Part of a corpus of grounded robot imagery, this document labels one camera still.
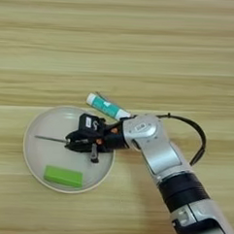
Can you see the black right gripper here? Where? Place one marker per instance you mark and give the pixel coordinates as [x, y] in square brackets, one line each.
[109, 138]

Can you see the green rectangular block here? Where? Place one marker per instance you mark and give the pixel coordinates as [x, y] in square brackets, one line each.
[63, 176]

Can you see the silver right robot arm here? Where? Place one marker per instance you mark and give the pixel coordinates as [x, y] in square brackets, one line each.
[162, 153]

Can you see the black box with white label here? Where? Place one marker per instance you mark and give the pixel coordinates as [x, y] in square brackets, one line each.
[88, 122]

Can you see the beige round plate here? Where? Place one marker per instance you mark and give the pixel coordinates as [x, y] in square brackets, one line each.
[49, 151]

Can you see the teal white glue stick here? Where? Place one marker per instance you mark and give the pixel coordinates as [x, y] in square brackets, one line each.
[106, 107]

